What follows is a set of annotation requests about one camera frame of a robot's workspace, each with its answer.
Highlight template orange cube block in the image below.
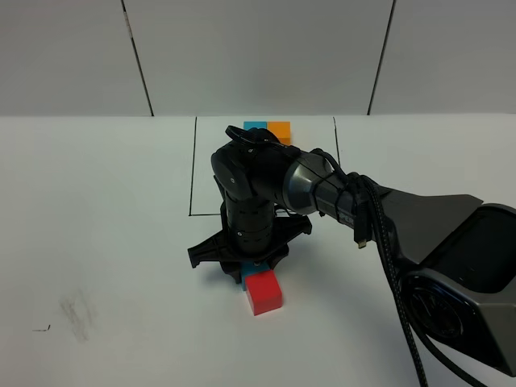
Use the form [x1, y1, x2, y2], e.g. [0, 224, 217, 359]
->
[267, 121, 291, 145]

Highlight template blue cube block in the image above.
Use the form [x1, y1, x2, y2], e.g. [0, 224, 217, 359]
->
[243, 121, 268, 131]

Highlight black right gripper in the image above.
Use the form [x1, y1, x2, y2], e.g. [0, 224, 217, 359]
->
[188, 201, 312, 285]

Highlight red cube block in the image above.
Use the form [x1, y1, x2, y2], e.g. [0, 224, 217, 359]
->
[245, 269, 283, 316]

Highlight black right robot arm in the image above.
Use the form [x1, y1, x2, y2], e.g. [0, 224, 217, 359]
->
[188, 126, 515, 386]

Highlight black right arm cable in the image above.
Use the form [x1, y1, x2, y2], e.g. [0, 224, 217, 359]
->
[314, 148, 485, 387]

